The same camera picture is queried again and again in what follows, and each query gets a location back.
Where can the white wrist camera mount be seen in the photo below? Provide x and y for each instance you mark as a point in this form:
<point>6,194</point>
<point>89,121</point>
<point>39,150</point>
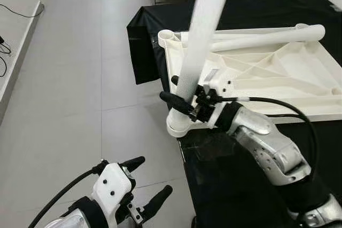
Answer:
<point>111,185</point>
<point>219,84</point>

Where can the black table cloth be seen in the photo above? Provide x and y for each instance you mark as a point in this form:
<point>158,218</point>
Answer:
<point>256,9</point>

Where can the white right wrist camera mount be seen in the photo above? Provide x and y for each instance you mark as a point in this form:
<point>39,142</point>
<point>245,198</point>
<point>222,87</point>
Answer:
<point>219,84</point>

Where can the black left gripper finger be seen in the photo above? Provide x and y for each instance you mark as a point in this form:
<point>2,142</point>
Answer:
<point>158,200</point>
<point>133,164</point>

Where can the cream plastic children table top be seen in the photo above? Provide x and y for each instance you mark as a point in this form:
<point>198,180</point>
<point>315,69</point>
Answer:
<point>278,73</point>

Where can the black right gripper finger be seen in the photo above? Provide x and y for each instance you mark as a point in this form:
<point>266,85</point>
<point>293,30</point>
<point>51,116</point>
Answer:
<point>177,103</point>
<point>175,80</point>

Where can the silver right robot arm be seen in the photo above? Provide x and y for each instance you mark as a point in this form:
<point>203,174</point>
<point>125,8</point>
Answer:
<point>272,148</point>

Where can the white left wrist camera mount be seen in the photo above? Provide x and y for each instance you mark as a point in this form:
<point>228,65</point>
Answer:
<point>111,185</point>

